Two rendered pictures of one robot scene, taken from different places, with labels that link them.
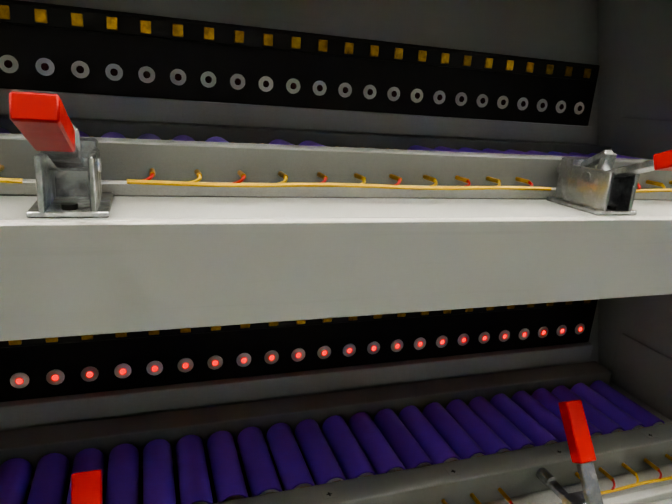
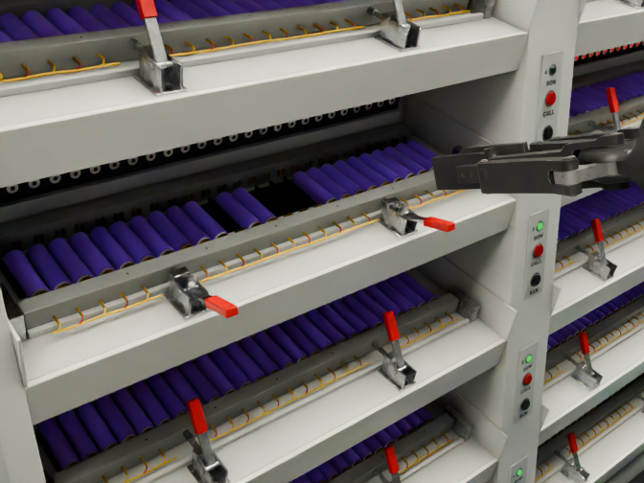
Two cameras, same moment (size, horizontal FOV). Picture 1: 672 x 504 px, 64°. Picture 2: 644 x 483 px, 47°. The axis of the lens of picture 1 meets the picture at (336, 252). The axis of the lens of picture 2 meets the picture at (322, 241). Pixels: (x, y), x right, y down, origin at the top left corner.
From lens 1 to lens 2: 0.54 m
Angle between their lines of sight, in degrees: 28
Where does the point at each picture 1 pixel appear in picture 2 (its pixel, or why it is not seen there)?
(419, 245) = (326, 281)
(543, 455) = (374, 333)
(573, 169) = (389, 210)
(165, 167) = (206, 263)
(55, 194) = (176, 297)
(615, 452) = (409, 323)
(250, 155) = (241, 245)
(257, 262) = (265, 309)
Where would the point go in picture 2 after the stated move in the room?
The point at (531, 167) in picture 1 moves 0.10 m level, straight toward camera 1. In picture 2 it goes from (368, 205) to (373, 241)
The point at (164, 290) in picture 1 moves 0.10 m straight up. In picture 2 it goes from (232, 330) to (222, 232)
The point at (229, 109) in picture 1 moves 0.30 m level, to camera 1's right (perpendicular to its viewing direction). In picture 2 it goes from (182, 167) to (430, 133)
